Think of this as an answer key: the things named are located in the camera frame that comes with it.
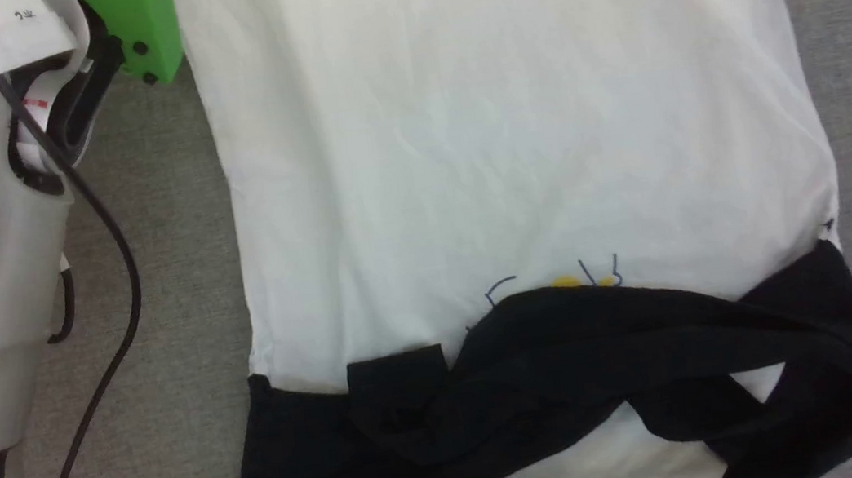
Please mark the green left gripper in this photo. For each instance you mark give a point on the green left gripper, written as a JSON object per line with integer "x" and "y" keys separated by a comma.
{"x": 146, "y": 21}

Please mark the white and black t-shirt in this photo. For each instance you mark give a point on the white and black t-shirt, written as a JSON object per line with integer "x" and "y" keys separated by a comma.
{"x": 503, "y": 138}

